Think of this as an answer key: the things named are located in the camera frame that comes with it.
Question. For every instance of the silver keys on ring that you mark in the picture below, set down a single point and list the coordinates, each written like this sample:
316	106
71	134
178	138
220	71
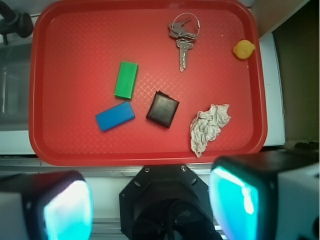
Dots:
184	39

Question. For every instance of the red plastic tray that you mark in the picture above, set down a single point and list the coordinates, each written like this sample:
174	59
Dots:
77	50

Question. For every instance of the green rectangular block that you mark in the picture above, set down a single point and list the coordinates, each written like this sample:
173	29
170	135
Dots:
126	80

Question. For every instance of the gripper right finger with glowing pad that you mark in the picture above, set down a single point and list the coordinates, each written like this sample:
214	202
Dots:
270	195

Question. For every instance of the blue rectangular block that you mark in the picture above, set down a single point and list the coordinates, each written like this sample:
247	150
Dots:
115	116

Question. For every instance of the black clamp knob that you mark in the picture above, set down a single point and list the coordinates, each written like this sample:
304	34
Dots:
14	21

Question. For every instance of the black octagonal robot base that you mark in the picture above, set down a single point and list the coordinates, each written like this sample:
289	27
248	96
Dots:
166	202

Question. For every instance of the black leather wallet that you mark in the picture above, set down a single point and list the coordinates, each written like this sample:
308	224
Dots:
162	109

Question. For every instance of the yellow rubber duck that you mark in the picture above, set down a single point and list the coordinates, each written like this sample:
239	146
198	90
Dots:
243	49

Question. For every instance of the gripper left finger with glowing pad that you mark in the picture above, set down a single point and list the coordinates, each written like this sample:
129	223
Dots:
46	206

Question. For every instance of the crumpled white paper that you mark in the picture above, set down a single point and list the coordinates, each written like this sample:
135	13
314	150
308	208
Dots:
207	126

